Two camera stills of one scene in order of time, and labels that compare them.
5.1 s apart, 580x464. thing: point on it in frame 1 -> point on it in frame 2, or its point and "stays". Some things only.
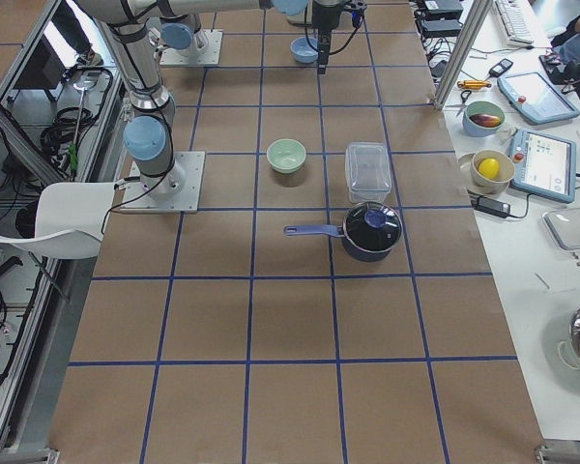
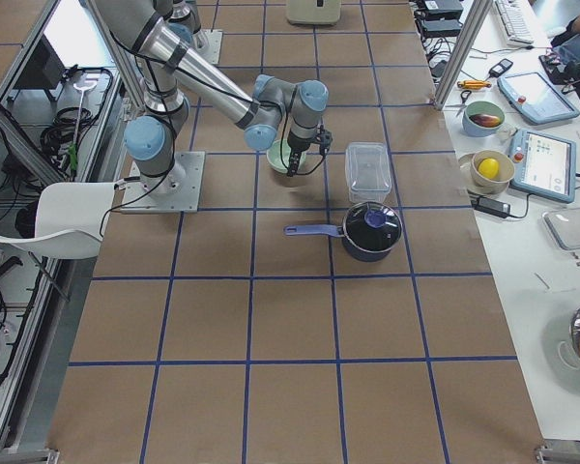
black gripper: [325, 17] -> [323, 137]
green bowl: [286, 156] stays
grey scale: [573, 228] stays
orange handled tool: [474, 84] stays
